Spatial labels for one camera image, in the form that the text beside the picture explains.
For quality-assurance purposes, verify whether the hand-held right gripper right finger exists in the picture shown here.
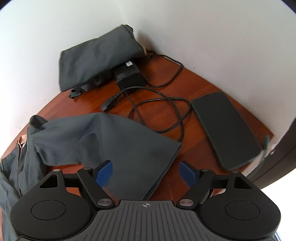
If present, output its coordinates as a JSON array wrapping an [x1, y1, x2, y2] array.
[[176, 161, 258, 209]]

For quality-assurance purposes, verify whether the dark wooden door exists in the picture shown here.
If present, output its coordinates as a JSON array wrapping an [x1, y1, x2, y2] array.
[[251, 137, 296, 184]]

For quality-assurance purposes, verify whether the black adapter cable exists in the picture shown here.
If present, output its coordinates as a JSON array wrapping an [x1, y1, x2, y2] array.
[[136, 52, 185, 88]]

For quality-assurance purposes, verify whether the dark smartphone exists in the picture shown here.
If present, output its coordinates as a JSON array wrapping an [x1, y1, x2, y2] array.
[[191, 91, 262, 171]]

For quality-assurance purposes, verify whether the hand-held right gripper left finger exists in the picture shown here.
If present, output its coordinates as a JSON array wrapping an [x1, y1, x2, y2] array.
[[35, 160, 115, 209]]

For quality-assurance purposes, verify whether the black power adapter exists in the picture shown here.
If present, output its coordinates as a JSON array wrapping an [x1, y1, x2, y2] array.
[[113, 61, 147, 90]]

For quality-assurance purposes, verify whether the grey jacket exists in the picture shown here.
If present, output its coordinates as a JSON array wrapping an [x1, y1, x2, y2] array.
[[0, 113, 182, 241]]

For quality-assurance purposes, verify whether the black power cord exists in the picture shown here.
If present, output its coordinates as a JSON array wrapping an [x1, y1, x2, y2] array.
[[101, 86, 192, 142]]

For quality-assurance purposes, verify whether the dark grey clothes pile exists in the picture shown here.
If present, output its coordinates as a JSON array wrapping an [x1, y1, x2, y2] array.
[[58, 24, 145, 99]]

